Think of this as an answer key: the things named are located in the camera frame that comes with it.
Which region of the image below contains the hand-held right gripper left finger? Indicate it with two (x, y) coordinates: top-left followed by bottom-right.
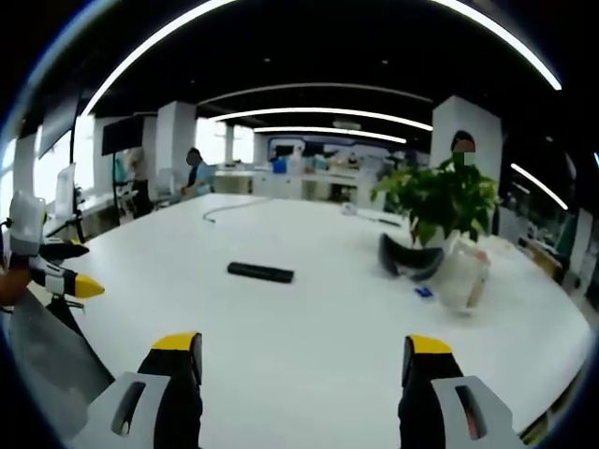
(72, 330), (205, 449)

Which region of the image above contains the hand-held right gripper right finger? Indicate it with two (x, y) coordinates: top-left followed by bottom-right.
(397, 334), (528, 449)

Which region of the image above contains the black remote control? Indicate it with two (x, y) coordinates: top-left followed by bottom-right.
(226, 261), (296, 285)

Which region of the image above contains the person's left hand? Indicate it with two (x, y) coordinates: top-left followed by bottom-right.
(0, 268), (32, 310)

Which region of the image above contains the black stand pole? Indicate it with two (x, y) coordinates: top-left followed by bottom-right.
(68, 93), (88, 245)

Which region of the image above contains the clear plastic container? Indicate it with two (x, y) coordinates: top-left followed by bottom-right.
(438, 242), (492, 313)

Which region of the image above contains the black monitor screen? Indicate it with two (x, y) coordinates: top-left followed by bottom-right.
(101, 118), (144, 154)

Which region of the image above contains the black headset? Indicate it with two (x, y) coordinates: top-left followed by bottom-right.
(377, 232), (446, 282)

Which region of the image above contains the green potted plant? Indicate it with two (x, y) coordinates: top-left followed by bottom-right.
(372, 156), (501, 263)

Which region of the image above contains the curved ceiling light strip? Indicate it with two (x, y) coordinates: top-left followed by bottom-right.
(207, 107), (434, 133)
(430, 0), (563, 92)
(252, 124), (408, 145)
(80, 0), (238, 118)

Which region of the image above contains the grey cable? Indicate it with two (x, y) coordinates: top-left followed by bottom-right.
(202, 197), (273, 225)

